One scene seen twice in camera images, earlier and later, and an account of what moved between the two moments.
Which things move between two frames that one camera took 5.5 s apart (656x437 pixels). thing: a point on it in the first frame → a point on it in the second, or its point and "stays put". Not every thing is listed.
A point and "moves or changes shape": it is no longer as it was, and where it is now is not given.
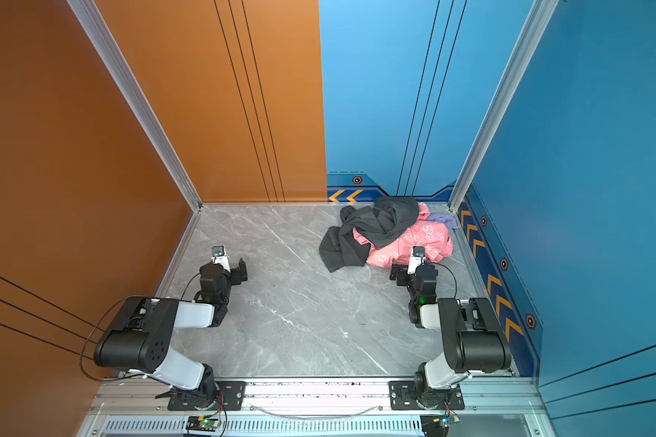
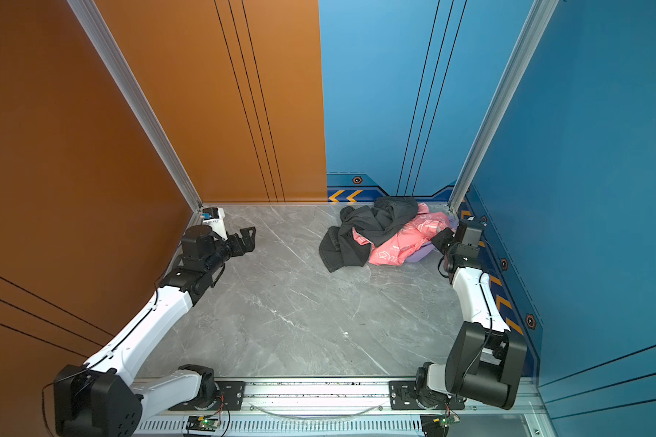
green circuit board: (201, 423) stays put
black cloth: (377, 224) stays put
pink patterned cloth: (434, 237) stays put
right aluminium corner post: (535, 24) stays put
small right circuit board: (452, 420) stays put
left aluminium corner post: (97, 28) stays put
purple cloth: (444, 218) moves or changes shape
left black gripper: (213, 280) → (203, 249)
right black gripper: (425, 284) → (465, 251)
